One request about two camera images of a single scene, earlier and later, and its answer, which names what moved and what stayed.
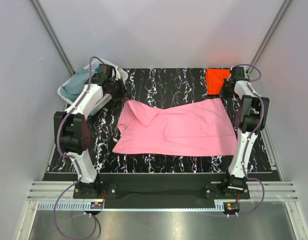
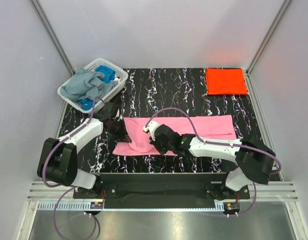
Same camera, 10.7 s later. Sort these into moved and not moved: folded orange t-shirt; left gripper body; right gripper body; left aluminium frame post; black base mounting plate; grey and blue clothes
Moved: right gripper body; left gripper body
Not moved: black base mounting plate; left aluminium frame post; folded orange t-shirt; grey and blue clothes
